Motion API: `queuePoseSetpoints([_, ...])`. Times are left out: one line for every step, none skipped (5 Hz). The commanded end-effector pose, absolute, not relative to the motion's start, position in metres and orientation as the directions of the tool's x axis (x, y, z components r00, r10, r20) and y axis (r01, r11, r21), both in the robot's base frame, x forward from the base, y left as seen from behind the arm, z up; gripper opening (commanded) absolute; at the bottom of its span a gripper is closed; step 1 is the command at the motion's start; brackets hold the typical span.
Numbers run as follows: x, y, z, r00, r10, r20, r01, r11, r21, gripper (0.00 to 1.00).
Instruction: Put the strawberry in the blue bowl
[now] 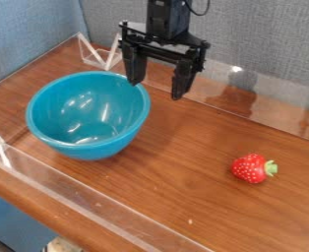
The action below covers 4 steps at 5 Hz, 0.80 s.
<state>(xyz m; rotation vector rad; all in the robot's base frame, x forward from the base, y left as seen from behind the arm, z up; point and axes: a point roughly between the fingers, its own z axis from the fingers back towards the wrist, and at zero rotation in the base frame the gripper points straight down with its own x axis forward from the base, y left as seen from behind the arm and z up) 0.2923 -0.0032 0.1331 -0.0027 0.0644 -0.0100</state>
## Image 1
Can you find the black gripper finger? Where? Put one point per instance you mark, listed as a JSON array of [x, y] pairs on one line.
[[135, 62], [182, 80]]

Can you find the red toy strawberry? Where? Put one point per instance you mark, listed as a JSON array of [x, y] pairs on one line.
[[253, 168]]

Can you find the blue bowl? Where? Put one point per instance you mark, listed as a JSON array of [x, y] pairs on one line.
[[87, 114]]

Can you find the clear acrylic barrier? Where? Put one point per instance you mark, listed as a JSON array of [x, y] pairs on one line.
[[147, 234], [258, 97]]

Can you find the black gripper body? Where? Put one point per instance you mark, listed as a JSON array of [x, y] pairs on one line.
[[140, 44]]

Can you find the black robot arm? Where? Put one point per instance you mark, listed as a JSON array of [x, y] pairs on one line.
[[168, 17]]

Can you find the clear acrylic back barrier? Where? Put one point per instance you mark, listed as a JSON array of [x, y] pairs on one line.
[[258, 97]]

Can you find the clear acrylic front barrier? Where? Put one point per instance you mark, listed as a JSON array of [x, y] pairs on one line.
[[147, 234]]

